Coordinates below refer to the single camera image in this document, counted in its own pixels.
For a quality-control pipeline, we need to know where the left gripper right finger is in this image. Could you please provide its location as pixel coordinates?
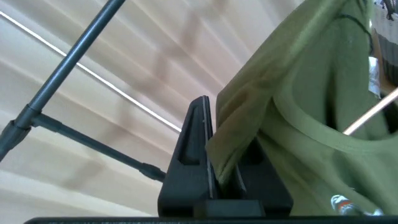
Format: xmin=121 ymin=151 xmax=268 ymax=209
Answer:
xmin=217 ymin=138 xmax=294 ymax=218

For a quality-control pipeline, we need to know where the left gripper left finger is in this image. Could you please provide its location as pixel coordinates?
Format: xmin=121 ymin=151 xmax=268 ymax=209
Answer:
xmin=157 ymin=95 xmax=218 ymax=218

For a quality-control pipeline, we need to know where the black clothes rack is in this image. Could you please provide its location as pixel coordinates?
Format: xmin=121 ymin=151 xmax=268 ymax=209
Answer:
xmin=0 ymin=0 xmax=167 ymax=183

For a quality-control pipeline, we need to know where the pink clothes hanger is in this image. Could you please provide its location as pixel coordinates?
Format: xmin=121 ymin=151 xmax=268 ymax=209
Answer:
xmin=341 ymin=88 xmax=398 ymax=136

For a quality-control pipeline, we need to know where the green printed shirt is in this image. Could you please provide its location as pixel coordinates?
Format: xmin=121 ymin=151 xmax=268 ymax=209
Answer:
xmin=205 ymin=0 xmax=398 ymax=217

